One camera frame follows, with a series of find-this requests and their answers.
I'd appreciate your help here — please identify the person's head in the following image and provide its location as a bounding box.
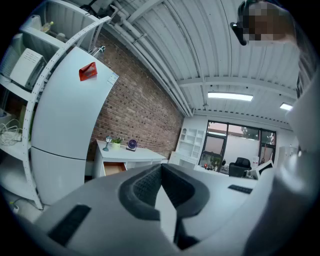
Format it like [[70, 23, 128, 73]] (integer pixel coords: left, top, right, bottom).
[[243, 0, 296, 46]]

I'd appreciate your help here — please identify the white refrigerator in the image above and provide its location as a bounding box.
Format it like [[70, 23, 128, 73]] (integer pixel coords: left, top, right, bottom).
[[29, 46, 120, 206]]

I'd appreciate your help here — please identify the black head-worn camera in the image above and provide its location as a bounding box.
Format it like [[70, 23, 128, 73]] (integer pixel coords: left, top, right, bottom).
[[229, 0, 251, 46]]

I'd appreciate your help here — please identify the white microwave oven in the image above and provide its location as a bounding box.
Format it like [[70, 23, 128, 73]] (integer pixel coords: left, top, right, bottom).
[[9, 47, 47, 91]]

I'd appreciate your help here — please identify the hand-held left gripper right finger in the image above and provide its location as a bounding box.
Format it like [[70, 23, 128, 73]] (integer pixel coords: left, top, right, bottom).
[[162, 163, 258, 252]]

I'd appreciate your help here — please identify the white bookcase cabinet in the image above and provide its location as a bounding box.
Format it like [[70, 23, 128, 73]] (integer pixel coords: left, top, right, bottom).
[[169, 127, 207, 170]]

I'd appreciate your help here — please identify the blue lantern lamp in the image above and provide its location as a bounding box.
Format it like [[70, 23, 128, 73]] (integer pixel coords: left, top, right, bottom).
[[102, 134, 113, 152]]

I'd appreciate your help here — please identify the white metal shelf rack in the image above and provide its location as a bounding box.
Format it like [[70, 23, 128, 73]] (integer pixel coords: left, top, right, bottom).
[[0, 0, 113, 211]]

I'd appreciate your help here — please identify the black office chair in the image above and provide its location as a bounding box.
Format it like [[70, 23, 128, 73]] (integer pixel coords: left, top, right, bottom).
[[228, 157, 252, 178]]

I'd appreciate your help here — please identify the black framed window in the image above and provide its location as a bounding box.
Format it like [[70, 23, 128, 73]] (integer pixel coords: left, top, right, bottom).
[[198, 119, 277, 176]]

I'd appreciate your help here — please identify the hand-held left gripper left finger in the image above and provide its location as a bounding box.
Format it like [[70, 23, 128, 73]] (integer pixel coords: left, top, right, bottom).
[[27, 164, 181, 256]]

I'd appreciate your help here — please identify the white cable bundle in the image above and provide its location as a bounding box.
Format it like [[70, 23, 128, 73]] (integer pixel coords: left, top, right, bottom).
[[0, 118, 24, 147]]

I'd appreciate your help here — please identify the potted green plant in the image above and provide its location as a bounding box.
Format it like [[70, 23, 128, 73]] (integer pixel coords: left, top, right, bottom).
[[111, 136, 124, 150]]

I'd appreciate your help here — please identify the white desk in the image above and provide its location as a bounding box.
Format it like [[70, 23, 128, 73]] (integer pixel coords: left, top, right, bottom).
[[93, 139, 167, 179]]

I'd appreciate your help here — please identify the wooden drawer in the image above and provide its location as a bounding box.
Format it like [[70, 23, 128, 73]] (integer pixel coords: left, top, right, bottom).
[[103, 161, 128, 177]]

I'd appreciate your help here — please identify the purple desk fan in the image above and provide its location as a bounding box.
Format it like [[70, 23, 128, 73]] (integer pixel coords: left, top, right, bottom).
[[125, 139, 139, 152]]

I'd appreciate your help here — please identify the yellow plastic bottle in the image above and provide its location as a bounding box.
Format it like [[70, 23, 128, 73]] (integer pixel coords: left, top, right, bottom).
[[40, 21, 55, 34]]

